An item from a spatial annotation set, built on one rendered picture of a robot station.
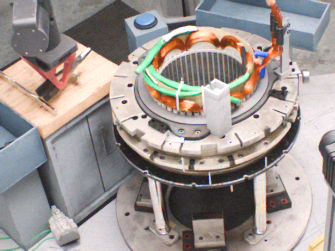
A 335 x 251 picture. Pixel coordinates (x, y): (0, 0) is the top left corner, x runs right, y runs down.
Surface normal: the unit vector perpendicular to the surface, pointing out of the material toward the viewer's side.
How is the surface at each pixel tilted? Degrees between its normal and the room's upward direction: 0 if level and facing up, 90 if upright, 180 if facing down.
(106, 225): 0
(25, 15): 8
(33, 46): 93
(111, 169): 90
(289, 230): 0
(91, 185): 90
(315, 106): 0
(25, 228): 90
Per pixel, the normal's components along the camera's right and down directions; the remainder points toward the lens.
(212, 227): 0.00, 0.69
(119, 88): -0.11, -0.73
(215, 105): -0.68, 0.55
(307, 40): -0.44, 0.65
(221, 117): 0.73, 0.41
